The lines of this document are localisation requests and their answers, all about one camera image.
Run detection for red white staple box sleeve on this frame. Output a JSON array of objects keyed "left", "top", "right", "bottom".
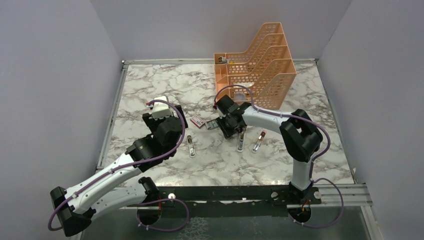
[{"left": 190, "top": 114, "right": 205, "bottom": 129}]

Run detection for pink stapler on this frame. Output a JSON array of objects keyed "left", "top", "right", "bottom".
[{"left": 251, "top": 130, "right": 267, "bottom": 153}]

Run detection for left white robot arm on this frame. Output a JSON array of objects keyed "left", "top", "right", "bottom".
[{"left": 47, "top": 99, "right": 188, "bottom": 237}]

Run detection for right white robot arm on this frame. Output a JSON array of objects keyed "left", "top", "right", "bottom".
[{"left": 213, "top": 95, "right": 323, "bottom": 204}]

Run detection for clear tape roll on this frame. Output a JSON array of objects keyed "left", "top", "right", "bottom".
[{"left": 233, "top": 92, "right": 247, "bottom": 102}]

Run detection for orange plastic file organizer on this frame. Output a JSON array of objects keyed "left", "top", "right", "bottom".
[{"left": 214, "top": 22, "right": 297, "bottom": 110}]

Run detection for binder clips in organizer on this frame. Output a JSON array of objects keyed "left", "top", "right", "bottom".
[{"left": 217, "top": 56, "right": 229, "bottom": 65}]

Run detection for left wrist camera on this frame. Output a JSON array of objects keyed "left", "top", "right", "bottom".
[{"left": 146, "top": 102, "right": 174, "bottom": 120}]

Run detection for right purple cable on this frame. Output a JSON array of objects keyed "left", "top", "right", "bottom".
[{"left": 213, "top": 84, "right": 345, "bottom": 229}]

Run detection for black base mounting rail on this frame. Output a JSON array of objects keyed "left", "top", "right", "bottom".
[{"left": 135, "top": 185, "right": 322, "bottom": 219}]

